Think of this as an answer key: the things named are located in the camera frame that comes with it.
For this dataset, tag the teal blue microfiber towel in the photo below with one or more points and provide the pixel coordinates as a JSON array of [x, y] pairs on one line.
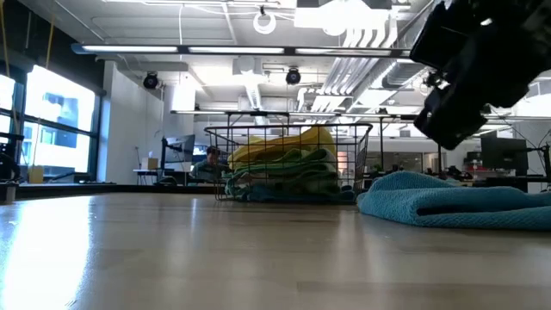
[[430, 194]]

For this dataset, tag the lime green fluffy towel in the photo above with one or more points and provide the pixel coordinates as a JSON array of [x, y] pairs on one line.
[[301, 157]]

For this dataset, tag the yellow microfiber towel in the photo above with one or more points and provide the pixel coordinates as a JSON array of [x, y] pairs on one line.
[[280, 146]]

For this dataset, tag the black computer monitor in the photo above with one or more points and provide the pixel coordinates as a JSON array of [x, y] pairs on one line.
[[503, 153], [181, 150]]

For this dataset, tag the black metal stand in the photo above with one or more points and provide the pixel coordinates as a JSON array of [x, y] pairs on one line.
[[381, 138], [258, 113]]

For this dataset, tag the black ceiling spotlight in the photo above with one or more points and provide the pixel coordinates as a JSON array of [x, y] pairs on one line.
[[293, 76], [151, 80]]

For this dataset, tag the round white ceiling lamp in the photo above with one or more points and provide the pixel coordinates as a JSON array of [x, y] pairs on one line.
[[264, 23]]

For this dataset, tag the person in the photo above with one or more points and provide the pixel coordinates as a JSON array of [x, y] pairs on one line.
[[211, 157]]

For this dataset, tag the white desk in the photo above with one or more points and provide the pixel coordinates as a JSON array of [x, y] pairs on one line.
[[159, 172]]

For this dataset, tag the cardboard box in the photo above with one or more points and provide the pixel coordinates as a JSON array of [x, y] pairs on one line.
[[150, 164]]

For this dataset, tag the large window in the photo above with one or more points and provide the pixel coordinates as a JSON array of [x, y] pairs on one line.
[[56, 112]]

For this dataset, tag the yellow box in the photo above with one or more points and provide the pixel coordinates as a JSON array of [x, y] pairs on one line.
[[35, 175]]

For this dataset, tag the black chair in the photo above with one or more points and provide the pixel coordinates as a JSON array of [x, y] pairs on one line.
[[8, 168]]

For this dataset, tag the black ceiling camera rig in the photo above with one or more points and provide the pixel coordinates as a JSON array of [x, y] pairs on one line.
[[431, 80]]

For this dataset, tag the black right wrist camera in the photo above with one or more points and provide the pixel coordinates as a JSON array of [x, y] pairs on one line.
[[452, 118]]

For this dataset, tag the silver ceiling air duct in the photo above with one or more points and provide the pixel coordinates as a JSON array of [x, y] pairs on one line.
[[400, 73]]

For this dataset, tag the long ceiling light rail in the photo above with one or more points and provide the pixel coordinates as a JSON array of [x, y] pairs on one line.
[[224, 49]]

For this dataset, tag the black aluminium table frame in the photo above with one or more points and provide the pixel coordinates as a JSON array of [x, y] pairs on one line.
[[107, 188]]

